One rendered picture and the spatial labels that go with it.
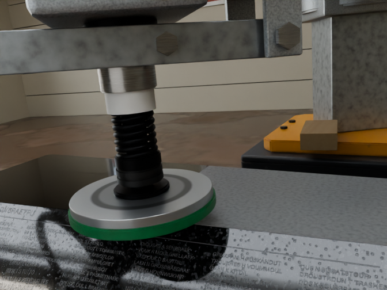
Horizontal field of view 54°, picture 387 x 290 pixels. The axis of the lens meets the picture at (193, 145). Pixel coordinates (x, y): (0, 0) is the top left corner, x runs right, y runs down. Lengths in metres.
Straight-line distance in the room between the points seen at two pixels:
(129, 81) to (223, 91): 6.60
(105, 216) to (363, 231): 0.34
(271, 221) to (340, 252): 0.11
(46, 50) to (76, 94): 8.26
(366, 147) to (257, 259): 0.75
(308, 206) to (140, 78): 0.33
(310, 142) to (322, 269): 0.64
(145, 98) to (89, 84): 7.98
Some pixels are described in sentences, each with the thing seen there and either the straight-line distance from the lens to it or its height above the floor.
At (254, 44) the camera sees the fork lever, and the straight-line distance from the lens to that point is 0.53.
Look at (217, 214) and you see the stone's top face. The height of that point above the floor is 0.83.
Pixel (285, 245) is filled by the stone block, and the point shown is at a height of 0.82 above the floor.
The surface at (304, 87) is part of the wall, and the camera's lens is 6.79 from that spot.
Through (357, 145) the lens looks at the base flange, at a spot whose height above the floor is 0.77.
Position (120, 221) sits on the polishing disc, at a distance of 0.49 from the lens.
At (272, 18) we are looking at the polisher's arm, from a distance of 0.51.
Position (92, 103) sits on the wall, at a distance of 8.54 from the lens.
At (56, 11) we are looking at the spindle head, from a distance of 0.45.
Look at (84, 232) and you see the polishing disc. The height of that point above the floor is 0.86.
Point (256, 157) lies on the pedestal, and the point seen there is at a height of 0.74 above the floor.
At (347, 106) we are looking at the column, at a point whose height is 0.86.
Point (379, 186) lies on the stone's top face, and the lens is 0.73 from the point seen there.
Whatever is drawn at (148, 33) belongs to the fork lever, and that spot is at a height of 1.11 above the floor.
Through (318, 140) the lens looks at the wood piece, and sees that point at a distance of 1.13.
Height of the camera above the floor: 1.08
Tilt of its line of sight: 13 degrees down
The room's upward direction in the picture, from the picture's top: 5 degrees counter-clockwise
